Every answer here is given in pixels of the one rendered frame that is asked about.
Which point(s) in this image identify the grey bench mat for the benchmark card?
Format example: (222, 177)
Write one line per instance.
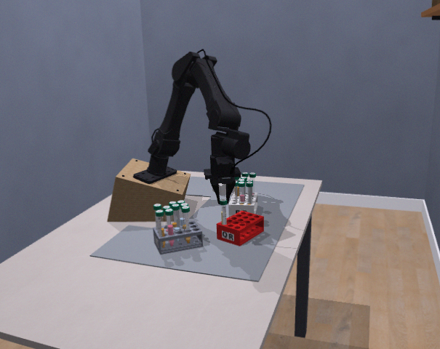
(275, 201)

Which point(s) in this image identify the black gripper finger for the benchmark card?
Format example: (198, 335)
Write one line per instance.
(216, 190)
(229, 189)

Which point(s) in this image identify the grey tube rack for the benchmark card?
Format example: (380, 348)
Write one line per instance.
(195, 242)

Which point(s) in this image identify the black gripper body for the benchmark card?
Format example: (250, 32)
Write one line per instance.
(214, 178)

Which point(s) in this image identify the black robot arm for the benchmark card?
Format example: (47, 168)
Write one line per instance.
(220, 112)

